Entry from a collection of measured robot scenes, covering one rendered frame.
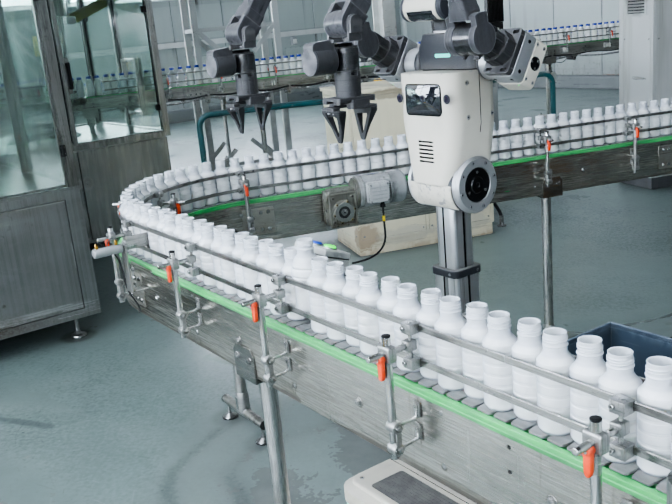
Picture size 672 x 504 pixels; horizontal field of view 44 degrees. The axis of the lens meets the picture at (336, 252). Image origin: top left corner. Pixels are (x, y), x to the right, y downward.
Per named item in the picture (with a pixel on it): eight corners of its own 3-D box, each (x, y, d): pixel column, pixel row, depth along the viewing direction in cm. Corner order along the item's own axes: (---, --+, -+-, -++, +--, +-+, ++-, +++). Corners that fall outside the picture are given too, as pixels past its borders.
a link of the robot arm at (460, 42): (502, 31, 202) (486, 32, 207) (475, 12, 196) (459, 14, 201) (490, 66, 202) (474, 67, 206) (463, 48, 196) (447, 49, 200)
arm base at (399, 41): (395, 75, 241) (408, 37, 241) (375, 64, 236) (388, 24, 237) (376, 76, 248) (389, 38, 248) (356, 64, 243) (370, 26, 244)
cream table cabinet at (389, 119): (460, 217, 685) (452, 72, 654) (496, 233, 628) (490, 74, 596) (333, 239, 656) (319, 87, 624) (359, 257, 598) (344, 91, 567)
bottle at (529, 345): (548, 405, 140) (546, 313, 135) (553, 422, 134) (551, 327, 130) (512, 406, 141) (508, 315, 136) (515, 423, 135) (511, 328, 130)
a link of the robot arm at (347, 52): (363, 41, 179) (347, 42, 183) (337, 44, 175) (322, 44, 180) (365, 74, 181) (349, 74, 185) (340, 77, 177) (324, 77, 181)
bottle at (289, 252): (318, 314, 194) (309, 245, 190) (302, 322, 189) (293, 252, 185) (298, 311, 197) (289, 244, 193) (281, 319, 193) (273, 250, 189)
